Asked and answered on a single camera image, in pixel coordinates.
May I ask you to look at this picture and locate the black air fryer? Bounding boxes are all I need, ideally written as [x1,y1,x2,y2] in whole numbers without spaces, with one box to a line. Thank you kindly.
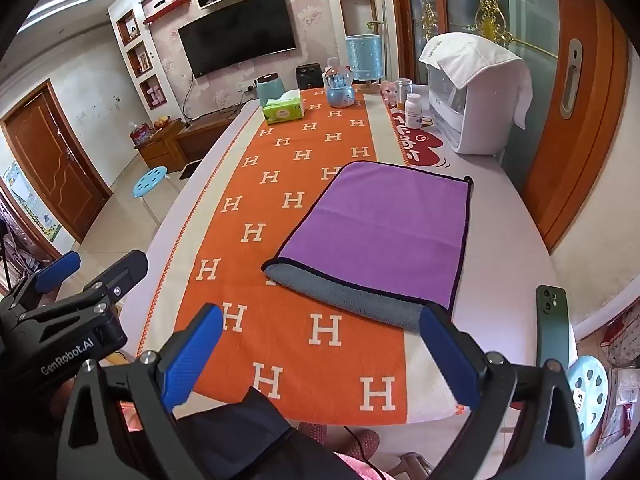
[295,64,324,90]

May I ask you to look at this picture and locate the green tissue box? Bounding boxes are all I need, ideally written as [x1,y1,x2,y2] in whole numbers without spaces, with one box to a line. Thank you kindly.
[261,88,307,126]

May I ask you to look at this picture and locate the red printed table mat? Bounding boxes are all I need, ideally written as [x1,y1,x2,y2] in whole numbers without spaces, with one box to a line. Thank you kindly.
[387,97,454,169]

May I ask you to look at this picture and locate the purple and grey towel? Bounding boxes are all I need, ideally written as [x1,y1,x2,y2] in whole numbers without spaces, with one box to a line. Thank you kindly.
[262,161,474,332]

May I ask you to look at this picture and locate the plastic bags pile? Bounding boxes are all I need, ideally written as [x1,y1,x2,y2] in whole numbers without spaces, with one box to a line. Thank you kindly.
[596,304,640,457]

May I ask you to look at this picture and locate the brown wooden door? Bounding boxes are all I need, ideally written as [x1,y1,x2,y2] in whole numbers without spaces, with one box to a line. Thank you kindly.
[0,78,114,247]

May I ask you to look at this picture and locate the light blue plastic stool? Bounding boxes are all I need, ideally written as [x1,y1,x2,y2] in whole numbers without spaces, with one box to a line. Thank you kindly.
[567,354,609,450]

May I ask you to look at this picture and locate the wall poster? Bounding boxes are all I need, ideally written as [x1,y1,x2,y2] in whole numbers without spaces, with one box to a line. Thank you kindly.
[2,160,64,244]

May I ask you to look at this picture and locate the dark jacket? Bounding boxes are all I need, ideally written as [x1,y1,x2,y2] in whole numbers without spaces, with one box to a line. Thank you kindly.
[175,387,351,480]

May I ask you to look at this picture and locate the orange printed blanket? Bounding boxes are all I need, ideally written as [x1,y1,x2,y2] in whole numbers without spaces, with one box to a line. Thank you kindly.
[137,87,472,417]

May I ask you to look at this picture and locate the orange wooden sliding door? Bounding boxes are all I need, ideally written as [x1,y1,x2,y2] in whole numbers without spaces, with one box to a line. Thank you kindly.
[519,0,632,252]

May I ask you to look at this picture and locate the blue round stool with holes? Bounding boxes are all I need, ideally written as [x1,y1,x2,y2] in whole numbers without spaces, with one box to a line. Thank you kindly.
[132,165,169,227]

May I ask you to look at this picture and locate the teal electric kettle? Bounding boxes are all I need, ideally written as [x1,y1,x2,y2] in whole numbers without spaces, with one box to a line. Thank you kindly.
[254,73,285,108]

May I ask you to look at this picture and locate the pink patterned trousers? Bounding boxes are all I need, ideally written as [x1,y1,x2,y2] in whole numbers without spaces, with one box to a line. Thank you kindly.
[299,421,383,480]

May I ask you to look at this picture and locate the white pill bottle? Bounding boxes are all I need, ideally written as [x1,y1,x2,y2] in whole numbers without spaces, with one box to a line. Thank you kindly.
[404,92,425,130]

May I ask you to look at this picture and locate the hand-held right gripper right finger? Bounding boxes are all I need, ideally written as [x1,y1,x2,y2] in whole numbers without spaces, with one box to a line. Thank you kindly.
[421,304,587,480]

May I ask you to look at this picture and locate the black flat television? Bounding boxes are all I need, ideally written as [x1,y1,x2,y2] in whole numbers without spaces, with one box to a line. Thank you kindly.
[178,0,300,80]

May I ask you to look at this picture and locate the glass door with gold ornament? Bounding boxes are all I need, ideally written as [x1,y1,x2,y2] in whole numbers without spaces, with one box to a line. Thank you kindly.
[390,0,561,68]

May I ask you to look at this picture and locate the green smartphone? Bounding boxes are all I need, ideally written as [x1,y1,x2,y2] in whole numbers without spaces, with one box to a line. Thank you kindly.
[535,284,571,372]

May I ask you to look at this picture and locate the wooden television cabinet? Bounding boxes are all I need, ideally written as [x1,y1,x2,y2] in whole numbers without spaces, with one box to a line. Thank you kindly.
[132,110,242,176]

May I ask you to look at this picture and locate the red packet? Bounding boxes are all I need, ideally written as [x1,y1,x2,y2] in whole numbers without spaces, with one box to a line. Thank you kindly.
[129,122,154,147]

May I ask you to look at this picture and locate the blue water barrel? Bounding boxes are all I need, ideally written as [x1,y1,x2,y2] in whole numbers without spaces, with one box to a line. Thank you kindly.
[345,34,385,84]

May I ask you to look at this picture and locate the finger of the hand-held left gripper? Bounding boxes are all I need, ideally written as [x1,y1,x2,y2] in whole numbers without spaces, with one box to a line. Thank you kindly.
[0,251,82,319]
[82,249,150,311]

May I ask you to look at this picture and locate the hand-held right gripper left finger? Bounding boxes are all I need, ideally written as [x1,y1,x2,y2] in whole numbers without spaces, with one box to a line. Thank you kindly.
[56,304,224,480]

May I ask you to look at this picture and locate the red wall shelf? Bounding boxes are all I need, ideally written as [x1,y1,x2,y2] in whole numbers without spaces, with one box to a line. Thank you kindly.
[143,0,191,25]

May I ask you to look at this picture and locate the white countertop appliance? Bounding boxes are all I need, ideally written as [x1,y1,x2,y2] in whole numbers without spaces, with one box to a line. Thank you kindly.
[427,50,521,156]

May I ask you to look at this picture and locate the white cloth cover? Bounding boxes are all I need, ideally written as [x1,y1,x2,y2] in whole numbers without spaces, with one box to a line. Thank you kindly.
[418,32,532,131]

